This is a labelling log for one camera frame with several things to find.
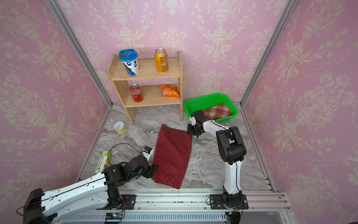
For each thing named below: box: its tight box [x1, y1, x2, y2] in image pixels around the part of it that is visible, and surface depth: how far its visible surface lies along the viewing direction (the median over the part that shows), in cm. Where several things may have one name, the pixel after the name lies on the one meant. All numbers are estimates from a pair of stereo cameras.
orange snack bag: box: [158, 84, 180, 98], surface depth 94 cm
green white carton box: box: [95, 151, 113, 175], surface depth 87 cm
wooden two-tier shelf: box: [105, 51, 184, 125], surface depth 83 cm
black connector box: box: [225, 211, 241, 224], surface depth 73 cm
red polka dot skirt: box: [151, 124, 193, 189], surface depth 91 cm
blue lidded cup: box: [118, 49, 139, 77], surface depth 71 cm
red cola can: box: [129, 84, 144, 103], surface depth 87 cm
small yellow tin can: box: [113, 120, 127, 135], surface depth 102 cm
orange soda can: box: [154, 48, 169, 74], surface depth 73 cm
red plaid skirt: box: [203, 103, 234, 120], surface depth 107 cm
